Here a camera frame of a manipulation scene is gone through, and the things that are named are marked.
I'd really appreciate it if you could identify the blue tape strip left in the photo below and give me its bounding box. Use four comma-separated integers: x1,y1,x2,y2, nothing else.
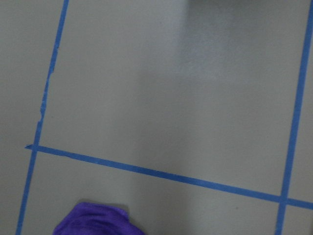
15,0,69,235

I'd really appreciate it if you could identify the blue tape strip long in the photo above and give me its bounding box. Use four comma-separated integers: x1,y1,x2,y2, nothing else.
24,144,313,210

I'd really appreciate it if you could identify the purple cloth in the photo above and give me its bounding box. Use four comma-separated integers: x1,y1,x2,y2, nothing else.
53,202,144,235

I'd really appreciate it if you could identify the blue tape strip right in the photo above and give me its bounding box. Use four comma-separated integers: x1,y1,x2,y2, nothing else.
275,1,313,235

